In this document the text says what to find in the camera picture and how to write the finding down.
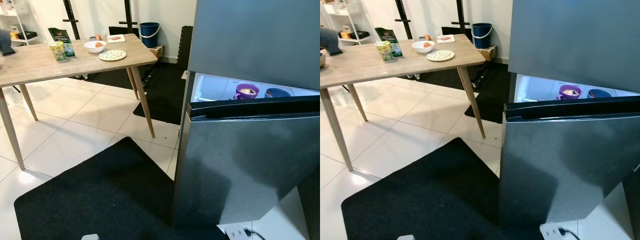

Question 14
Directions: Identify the grey fridge door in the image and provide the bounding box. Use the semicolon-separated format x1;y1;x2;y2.
499;96;640;235
171;96;321;232

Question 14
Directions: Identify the grey fridge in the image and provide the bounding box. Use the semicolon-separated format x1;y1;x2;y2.
499;0;640;240
171;0;321;240

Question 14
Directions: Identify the wooden table with tapered legs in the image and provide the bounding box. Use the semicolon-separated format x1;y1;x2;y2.
320;33;487;172
0;33;159;171

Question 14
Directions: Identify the dark grey device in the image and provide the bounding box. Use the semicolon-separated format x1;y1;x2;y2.
320;27;344;56
0;28;16;57

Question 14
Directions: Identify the purple bowl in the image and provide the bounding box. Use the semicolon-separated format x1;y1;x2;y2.
233;83;261;101
556;84;582;101

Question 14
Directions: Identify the green yellow cup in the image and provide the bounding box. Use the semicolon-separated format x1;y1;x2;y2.
49;41;67;62
375;41;393;62

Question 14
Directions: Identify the white shelf rack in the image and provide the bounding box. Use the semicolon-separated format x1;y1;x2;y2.
320;0;370;43
0;0;40;47

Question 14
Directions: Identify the green snack bag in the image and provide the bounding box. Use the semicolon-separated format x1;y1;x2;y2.
48;27;76;57
375;27;403;57

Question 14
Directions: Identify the white bowl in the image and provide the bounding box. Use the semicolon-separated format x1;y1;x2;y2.
83;40;107;54
411;40;435;54

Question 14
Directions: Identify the black stand pole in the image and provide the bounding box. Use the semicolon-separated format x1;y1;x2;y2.
451;0;470;28
395;0;415;40
124;0;140;36
62;0;81;41

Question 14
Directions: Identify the patterned round plate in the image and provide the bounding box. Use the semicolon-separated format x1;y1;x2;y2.
426;49;455;62
98;49;127;62

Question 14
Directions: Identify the large black floor mat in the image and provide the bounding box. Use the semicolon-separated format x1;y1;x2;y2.
341;137;551;240
14;136;231;240

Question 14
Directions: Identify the white power strip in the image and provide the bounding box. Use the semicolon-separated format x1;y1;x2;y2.
225;227;253;240
540;223;568;240

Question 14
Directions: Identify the black foam puzzle mat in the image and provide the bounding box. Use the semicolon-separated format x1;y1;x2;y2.
132;61;197;126
464;61;517;125

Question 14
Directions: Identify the blue bucket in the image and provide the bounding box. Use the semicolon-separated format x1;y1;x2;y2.
139;22;161;49
471;23;493;49

